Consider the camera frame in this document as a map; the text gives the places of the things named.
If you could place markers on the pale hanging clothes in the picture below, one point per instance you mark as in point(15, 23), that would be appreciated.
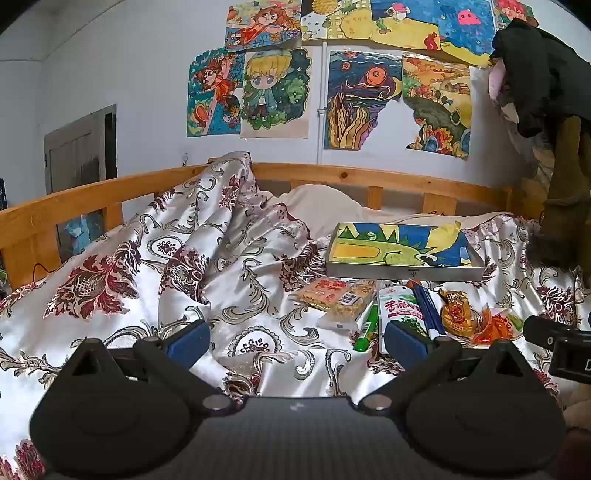
point(531, 147)

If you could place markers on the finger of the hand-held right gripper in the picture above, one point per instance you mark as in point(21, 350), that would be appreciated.
point(540, 330)

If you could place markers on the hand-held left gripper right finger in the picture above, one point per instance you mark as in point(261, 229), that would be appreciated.
point(406, 344)

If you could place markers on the wooden bed frame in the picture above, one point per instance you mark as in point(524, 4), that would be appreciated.
point(300, 173)

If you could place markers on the gold foil snack packet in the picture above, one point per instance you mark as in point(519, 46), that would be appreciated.
point(457, 316)

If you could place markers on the white wall pipe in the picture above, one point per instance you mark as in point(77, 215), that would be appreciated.
point(321, 138)

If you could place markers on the white green vegetable snack packet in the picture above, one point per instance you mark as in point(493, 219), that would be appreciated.
point(399, 307)

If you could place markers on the colourful drawing sheet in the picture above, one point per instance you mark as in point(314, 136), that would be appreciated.
point(369, 249)

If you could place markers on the pineapple wall poster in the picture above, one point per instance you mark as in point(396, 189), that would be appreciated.
point(337, 21)

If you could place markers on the pink cloth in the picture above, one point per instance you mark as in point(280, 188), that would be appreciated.
point(496, 81)

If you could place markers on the brown hanging trousers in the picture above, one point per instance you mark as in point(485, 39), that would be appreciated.
point(568, 184)

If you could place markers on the black hanging jacket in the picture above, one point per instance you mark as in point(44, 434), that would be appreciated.
point(540, 69)

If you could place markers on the cream pillow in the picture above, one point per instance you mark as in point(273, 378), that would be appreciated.
point(323, 203)

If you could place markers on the yellow beach wall poster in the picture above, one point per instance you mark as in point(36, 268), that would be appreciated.
point(406, 25)

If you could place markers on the clear peanut bar packet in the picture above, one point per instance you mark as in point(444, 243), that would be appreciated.
point(348, 304)

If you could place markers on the orange snack packet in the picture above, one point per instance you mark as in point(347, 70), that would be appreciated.
point(498, 327)

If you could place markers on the rice cracker packet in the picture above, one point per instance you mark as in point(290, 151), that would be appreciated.
point(323, 290)

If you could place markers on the green stick snack packet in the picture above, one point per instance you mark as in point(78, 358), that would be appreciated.
point(367, 327)

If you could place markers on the silver metal tray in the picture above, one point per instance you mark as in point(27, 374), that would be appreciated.
point(401, 273)

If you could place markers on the floral satin blanket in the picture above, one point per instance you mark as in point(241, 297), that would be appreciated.
point(138, 258)

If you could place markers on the torn landscape wall poster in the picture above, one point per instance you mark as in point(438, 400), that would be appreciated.
point(438, 101)

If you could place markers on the blue stick snack packet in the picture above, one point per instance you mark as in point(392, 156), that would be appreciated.
point(429, 314)

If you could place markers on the swirling night sky wall poster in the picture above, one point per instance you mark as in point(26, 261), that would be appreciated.
point(360, 97)

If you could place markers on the grey door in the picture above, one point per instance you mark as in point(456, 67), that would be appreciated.
point(74, 152)

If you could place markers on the blond cartoon child wall poster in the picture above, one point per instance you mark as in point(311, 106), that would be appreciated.
point(274, 92)

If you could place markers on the red-haired girl wall poster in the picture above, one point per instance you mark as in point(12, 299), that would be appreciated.
point(263, 25)

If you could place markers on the red figure wall poster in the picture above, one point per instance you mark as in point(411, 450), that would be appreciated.
point(512, 9)

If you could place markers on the pink jellyfish wall poster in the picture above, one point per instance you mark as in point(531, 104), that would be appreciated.
point(466, 27)

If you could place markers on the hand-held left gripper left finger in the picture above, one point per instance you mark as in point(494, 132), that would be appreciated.
point(189, 341)

